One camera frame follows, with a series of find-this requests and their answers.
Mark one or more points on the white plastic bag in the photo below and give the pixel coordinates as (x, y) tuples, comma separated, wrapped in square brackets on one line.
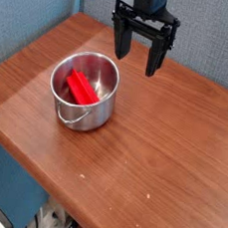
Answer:
[(51, 215)]

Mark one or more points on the red block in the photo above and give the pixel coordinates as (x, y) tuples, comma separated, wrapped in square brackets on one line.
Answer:
[(81, 89)]

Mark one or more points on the silver metal pot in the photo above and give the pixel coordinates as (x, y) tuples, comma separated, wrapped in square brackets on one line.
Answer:
[(103, 76)]

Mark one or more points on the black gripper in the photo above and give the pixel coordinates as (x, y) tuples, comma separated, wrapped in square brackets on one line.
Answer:
[(148, 18)]

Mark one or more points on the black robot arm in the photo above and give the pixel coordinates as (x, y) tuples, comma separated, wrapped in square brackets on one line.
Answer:
[(151, 20)]

